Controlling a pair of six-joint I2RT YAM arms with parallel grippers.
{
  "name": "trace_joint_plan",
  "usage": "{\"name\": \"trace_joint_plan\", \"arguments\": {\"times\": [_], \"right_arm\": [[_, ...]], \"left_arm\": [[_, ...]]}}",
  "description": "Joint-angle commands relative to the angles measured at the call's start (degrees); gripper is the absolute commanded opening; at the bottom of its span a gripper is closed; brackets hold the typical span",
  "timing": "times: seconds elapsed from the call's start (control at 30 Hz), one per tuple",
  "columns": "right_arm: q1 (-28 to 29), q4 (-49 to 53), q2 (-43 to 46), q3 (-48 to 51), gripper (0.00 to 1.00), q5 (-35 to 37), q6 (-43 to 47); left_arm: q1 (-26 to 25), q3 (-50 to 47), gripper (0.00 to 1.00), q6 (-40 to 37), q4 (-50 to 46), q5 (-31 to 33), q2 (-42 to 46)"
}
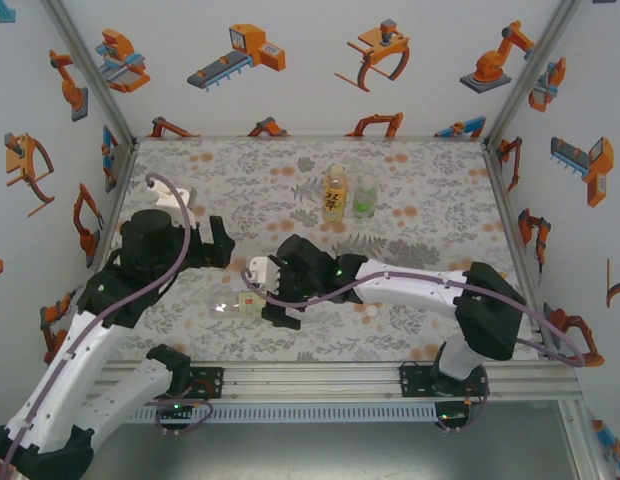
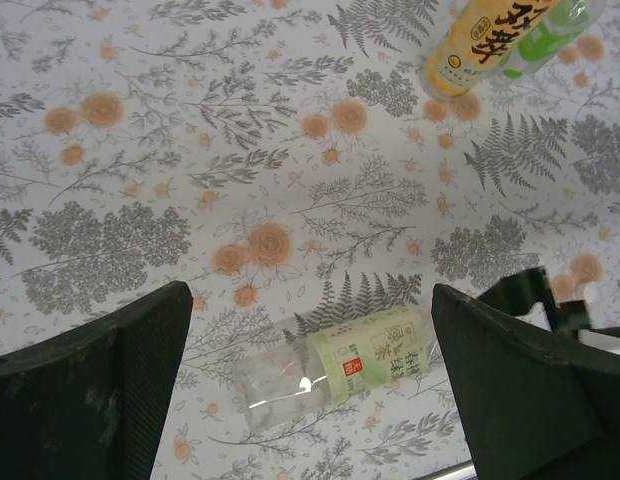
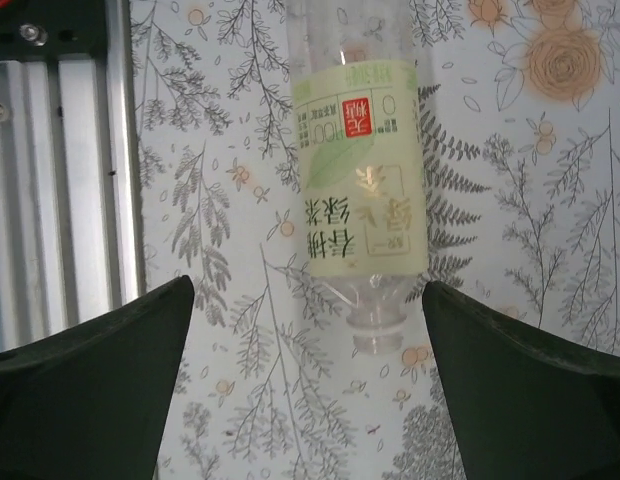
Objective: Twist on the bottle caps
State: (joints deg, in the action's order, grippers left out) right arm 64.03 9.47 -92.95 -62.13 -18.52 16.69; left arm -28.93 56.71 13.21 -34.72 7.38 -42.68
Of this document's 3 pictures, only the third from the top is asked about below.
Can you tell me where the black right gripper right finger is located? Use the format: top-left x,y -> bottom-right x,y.
421,279 -> 620,480

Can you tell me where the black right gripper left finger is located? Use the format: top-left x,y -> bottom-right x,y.
0,273 -> 197,480

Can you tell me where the clear tea bottle pale label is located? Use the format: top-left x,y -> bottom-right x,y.
286,0 -> 432,355

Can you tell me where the floral patterned tablecloth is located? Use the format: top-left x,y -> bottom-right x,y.
128,0 -> 620,480

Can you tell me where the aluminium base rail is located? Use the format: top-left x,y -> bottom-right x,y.
0,49 -> 147,362

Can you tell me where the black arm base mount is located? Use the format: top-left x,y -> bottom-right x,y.
0,0 -> 111,60

